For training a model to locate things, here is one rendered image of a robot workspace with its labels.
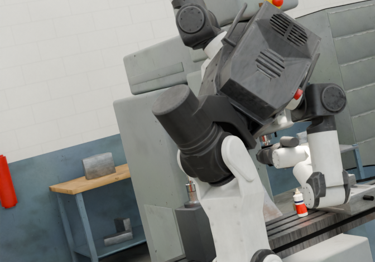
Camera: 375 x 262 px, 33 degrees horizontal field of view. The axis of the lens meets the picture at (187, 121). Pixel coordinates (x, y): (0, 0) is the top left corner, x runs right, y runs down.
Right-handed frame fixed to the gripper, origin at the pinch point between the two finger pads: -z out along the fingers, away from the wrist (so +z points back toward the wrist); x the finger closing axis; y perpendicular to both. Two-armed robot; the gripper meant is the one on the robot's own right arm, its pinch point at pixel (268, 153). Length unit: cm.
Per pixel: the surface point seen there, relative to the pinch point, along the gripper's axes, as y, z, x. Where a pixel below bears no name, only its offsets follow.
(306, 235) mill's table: 31.3, 11.1, -3.1
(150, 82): -37, -58, 27
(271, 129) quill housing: -9.5, 9.0, 0.1
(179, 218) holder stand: 12.6, 9.0, 41.0
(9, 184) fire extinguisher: 19, -387, 122
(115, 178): 34, -342, 28
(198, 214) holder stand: 11.3, 17.6, 35.8
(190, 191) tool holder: 3.8, 11.9, 35.5
